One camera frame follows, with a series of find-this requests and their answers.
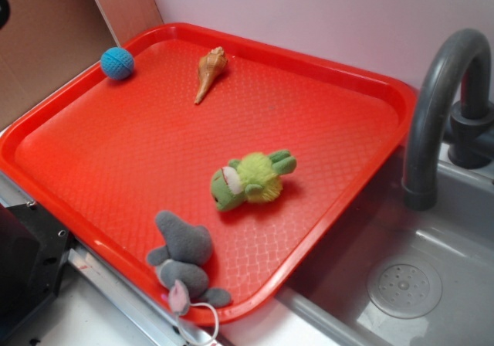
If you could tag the gray plush animal toy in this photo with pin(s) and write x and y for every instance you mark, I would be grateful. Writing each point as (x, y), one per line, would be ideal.
(179, 264)

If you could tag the tan spiral seashell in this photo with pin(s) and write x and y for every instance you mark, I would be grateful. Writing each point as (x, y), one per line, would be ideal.
(210, 67)

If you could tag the silver metal rail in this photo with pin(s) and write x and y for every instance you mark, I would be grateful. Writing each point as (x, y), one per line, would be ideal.
(95, 306)

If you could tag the blue knitted ball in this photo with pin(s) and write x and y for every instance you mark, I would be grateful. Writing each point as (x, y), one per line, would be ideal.
(117, 63)

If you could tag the red plastic tray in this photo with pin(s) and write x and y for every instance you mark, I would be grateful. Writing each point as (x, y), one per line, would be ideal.
(104, 156)

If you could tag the gray plastic faucet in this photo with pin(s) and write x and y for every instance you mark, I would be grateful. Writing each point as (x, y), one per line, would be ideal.
(453, 107)

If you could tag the gray toy sink basin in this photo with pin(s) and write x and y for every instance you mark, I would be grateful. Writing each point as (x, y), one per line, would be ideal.
(388, 275)

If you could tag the brown cardboard panel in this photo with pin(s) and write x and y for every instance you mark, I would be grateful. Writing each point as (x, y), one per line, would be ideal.
(45, 43)

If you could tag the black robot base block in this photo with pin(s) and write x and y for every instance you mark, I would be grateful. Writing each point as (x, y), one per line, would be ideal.
(34, 249)

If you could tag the green plush frog toy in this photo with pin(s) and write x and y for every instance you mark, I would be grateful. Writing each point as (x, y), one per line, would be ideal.
(255, 179)

